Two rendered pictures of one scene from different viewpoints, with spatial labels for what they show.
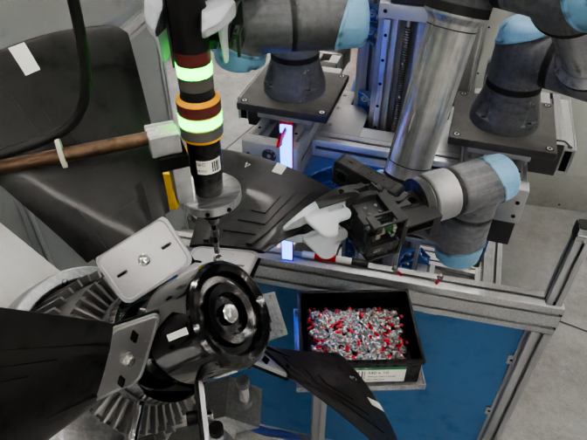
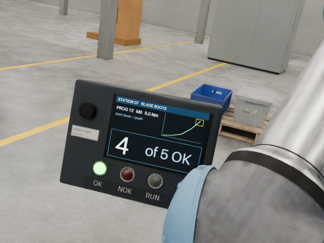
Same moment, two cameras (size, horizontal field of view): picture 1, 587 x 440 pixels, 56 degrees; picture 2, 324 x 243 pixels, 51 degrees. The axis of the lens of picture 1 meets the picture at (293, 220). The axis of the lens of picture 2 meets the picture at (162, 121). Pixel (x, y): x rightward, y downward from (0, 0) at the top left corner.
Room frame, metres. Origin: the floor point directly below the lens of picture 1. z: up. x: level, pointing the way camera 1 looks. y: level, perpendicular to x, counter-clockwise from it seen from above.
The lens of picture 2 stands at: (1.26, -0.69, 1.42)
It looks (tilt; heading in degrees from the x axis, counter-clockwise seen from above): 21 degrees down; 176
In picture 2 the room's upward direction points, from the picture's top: 8 degrees clockwise
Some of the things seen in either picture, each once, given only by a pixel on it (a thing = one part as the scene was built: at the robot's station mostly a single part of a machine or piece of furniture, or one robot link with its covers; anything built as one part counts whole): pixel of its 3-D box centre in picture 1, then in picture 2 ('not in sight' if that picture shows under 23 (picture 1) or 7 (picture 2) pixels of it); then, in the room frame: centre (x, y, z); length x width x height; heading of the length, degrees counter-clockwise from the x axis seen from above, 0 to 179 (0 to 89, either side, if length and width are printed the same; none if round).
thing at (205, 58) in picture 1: (192, 53); not in sight; (0.48, 0.09, 1.47); 0.03 x 0.03 x 0.01
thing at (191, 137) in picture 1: (201, 127); not in sight; (0.48, 0.09, 1.39); 0.04 x 0.04 x 0.01
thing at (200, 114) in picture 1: (198, 104); not in sight; (0.48, 0.09, 1.41); 0.04 x 0.04 x 0.01
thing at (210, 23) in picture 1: (220, 32); not in sight; (0.50, 0.07, 1.48); 0.09 x 0.03 x 0.06; 5
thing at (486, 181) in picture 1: (476, 185); not in sight; (0.66, -0.28, 1.17); 0.11 x 0.08 x 0.09; 114
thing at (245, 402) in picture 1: (244, 391); not in sight; (0.44, 0.07, 0.96); 0.02 x 0.02 x 0.06
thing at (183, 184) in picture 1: (196, 163); not in sight; (0.48, 0.10, 1.34); 0.09 x 0.07 x 0.10; 112
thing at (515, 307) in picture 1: (334, 276); not in sight; (0.81, -0.09, 0.82); 0.90 x 0.04 x 0.08; 77
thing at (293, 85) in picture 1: (294, 69); not in sight; (1.24, 0.00, 1.09); 0.15 x 0.15 x 0.10
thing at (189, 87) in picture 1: (196, 79); not in sight; (0.48, 0.09, 1.44); 0.03 x 0.03 x 0.01
